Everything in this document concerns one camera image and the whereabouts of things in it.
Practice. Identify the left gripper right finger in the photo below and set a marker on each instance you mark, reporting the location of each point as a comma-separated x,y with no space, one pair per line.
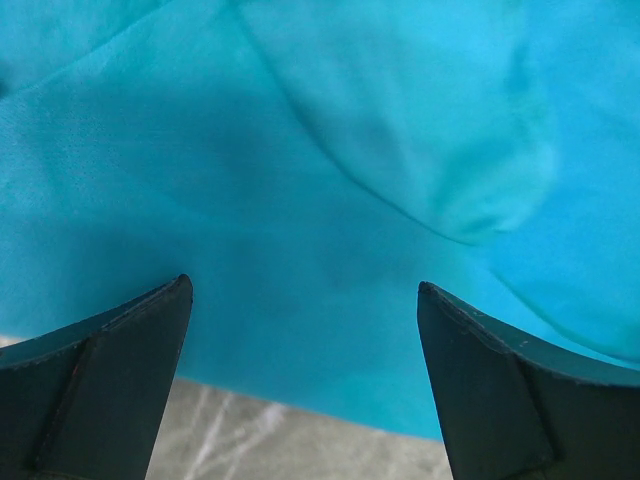
513,406

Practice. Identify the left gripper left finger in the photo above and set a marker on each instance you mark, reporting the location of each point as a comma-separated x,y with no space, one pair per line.
86,401

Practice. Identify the teal t-shirt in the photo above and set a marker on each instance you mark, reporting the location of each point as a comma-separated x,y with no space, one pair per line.
308,164

